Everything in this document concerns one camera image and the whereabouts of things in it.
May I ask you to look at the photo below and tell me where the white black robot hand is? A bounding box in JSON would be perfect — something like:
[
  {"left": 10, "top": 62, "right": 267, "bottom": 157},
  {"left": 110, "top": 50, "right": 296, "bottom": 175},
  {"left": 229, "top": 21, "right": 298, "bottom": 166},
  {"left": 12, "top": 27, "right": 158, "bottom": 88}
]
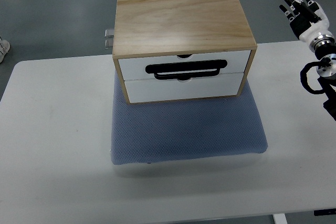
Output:
[{"left": 279, "top": 0, "right": 335, "bottom": 51}]

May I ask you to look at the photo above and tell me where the white top drawer black handle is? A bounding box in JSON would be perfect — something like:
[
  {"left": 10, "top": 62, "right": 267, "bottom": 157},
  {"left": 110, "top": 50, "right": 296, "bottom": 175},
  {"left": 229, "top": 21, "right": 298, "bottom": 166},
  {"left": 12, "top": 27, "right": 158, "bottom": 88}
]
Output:
[{"left": 119, "top": 50, "right": 250, "bottom": 80}]

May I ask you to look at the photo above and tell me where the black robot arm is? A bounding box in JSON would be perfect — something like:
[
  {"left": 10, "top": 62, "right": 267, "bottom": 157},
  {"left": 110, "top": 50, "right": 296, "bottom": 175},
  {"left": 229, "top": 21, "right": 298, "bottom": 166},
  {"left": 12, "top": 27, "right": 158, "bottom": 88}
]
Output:
[{"left": 300, "top": 34, "right": 335, "bottom": 119}]

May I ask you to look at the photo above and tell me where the wooden drawer cabinet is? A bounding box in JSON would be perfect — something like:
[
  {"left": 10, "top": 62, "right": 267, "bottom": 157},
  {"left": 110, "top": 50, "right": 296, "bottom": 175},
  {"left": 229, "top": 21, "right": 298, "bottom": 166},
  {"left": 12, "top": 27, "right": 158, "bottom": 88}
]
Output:
[{"left": 113, "top": 0, "right": 257, "bottom": 104}]

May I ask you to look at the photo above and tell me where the white bottom drawer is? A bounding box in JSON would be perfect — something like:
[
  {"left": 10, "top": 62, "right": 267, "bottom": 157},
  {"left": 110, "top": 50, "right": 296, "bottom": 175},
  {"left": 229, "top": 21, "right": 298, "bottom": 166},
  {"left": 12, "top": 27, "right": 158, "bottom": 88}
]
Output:
[{"left": 125, "top": 72, "right": 244, "bottom": 103}]

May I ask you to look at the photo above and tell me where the black table control panel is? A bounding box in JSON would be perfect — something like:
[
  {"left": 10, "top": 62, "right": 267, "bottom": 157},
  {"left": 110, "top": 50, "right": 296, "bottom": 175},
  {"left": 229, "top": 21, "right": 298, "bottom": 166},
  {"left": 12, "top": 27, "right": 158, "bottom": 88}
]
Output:
[{"left": 313, "top": 208, "right": 336, "bottom": 216}]

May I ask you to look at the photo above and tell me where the grey metal clamp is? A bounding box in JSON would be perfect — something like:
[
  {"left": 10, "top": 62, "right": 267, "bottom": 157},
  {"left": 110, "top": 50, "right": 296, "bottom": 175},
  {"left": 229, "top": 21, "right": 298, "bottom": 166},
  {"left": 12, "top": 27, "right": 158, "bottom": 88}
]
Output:
[{"left": 104, "top": 28, "right": 114, "bottom": 49}]

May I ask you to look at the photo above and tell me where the blue mesh cushion pad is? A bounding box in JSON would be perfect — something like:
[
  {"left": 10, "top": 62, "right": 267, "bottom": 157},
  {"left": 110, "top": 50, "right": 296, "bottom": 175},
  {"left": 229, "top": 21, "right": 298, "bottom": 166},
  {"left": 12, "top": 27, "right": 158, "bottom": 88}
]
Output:
[{"left": 110, "top": 79, "right": 268, "bottom": 165}]

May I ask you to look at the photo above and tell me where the white table leg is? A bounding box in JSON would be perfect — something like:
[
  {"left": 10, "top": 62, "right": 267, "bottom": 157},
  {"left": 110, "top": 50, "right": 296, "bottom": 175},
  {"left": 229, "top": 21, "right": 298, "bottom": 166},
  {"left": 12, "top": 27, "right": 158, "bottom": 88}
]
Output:
[{"left": 272, "top": 214, "right": 288, "bottom": 224}]

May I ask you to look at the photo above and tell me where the white shoe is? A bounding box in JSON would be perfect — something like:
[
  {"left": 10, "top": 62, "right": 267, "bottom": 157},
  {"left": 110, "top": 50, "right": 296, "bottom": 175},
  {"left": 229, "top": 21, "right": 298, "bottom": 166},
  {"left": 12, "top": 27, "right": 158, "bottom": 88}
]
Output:
[{"left": 0, "top": 38, "right": 10, "bottom": 63}]

